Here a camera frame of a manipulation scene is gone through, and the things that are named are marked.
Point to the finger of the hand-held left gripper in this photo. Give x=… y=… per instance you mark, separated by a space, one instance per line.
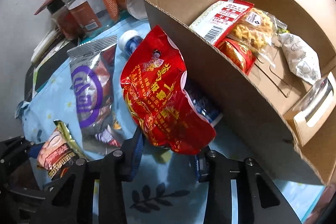
x=15 y=151

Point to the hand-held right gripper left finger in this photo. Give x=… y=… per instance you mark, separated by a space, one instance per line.
x=136 y=155

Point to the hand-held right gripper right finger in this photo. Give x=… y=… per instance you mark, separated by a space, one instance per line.
x=200 y=169

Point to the brown red snack packet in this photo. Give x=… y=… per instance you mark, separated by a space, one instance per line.
x=57 y=150

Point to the red yellow snack packet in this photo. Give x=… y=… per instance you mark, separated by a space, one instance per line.
x=160 y=92

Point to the brown cardboard box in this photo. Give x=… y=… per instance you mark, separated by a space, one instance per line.
x=210 y=98

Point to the silver purple snack packet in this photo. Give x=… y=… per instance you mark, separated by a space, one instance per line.
x=92 y=92

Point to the blue white tablet tube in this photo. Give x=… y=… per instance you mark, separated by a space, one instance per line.
x=128 y=41

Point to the clear packet of yellow noodles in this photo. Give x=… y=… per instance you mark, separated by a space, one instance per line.
x=254 y=29

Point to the red white packet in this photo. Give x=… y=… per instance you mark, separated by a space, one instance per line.
x=220 y=19

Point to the black tray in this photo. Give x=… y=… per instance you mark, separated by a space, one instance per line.
x=50 y=69

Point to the small red candy packet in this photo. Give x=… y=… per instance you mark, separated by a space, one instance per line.
x=236 y=54

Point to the small dark lidded jar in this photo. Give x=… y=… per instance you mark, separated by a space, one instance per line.
x=65 y=22

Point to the white printed snack packet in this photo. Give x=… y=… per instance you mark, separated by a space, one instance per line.
x=299 y=58

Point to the lying clear orange jar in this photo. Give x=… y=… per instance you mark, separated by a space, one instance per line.
x=131 y=1

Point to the clear jar with orange label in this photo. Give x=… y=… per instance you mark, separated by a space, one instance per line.
x=89 y=6

